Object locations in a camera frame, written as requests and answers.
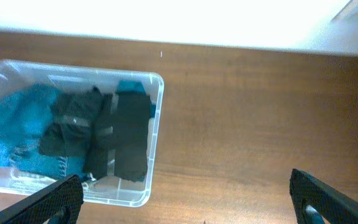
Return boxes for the clear plastic storage bin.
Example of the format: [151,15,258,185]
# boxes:
[0,60,164,207]

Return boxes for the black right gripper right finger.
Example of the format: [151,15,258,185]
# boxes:
[290,169,358,223]

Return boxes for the blue garment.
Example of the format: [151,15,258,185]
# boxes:
[116,80,156,118]

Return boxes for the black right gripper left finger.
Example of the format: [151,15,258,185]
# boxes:
[0,174,84,224]

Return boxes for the dark blue jeans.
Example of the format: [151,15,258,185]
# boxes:
[0,84,89,181]

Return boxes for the small black garment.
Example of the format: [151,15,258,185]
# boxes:
[39,87,103,157]

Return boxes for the black garment with white print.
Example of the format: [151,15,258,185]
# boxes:
[83,91,150,182]

